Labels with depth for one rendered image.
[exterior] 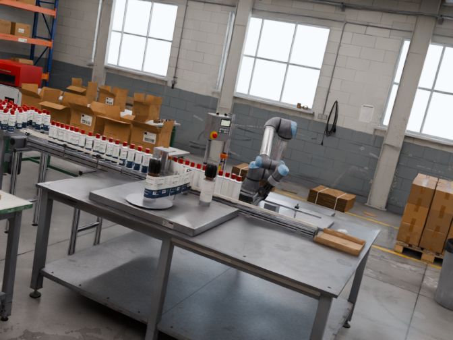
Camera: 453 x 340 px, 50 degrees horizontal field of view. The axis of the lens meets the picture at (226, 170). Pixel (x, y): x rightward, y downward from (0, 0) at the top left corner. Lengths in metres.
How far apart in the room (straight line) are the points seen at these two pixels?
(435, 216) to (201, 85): 5.37
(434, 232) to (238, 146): 4.39
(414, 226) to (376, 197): 2.36
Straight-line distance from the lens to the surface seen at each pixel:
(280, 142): 3.80
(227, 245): 2.91
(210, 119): 3.66
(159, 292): 3.12
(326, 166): 8.96
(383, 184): 8.74
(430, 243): 6.56
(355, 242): 3.55
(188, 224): 2.98
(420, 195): 6.45
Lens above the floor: 1.84
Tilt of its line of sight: 12 degrees down
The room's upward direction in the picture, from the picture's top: 11 degrees clockwise
